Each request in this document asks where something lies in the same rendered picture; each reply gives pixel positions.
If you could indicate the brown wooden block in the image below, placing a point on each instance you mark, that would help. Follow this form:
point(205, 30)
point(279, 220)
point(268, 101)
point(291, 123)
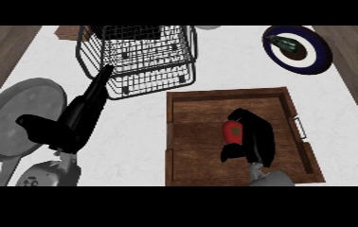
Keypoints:
point(70, 32)

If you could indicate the brown wooden tray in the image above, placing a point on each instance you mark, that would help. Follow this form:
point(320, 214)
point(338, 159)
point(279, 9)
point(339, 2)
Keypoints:
point(205, 136)

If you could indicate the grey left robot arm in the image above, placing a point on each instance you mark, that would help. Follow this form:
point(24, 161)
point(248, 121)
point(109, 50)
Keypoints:
point(54, 172)

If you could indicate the blue and white plate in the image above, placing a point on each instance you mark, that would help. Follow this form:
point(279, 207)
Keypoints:
point(298, 49)

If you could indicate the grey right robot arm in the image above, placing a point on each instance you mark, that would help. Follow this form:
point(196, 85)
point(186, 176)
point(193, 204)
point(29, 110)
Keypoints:
point(270, 177)

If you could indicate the red tomato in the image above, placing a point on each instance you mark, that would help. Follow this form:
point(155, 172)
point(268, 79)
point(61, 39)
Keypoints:
point(233, 132)

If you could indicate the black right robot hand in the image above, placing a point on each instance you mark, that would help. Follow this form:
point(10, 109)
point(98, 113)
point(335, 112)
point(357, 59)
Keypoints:
point(260, 134)

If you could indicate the grey frying pan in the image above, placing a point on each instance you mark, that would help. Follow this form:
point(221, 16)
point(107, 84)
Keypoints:
point(26, 117)

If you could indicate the pale grey round object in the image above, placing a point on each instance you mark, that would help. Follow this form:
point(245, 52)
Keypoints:
point(208, 27)

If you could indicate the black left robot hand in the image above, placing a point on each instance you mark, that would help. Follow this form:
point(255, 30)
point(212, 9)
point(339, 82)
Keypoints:
point(78, 117)

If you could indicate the dark green vegetable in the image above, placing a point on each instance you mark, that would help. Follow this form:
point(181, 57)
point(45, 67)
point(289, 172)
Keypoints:
point(286, 43)

